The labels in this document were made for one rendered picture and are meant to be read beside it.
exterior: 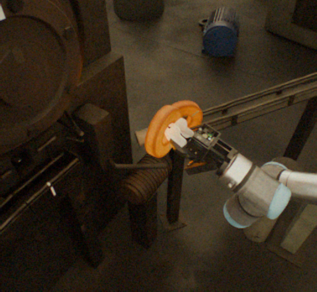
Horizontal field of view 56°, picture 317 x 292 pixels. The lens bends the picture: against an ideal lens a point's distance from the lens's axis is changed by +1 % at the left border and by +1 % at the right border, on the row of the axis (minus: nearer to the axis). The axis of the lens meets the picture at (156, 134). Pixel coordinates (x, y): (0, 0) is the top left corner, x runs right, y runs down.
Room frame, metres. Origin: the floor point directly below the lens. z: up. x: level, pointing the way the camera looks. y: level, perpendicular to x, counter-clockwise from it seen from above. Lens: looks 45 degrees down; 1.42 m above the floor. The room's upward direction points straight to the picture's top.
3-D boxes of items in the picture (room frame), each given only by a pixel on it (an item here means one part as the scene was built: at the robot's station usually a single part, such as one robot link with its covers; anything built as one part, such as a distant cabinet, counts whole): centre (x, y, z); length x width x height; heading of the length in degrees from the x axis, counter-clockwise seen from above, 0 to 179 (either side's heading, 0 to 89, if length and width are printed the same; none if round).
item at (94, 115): (0.72, 0.21, 0.68); 0.11 x 0.08 x 0.24; 55
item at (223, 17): (2.61, -0.60, 0.17); 0.57 x 0.31 x 0.34; 165
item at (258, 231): (0.72, -0.50, 0.26); 0.12 x 0.12 x 0.52
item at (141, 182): (0.72, 0.04, 0.27); 0.22 x 0.13 x 0.53; 145
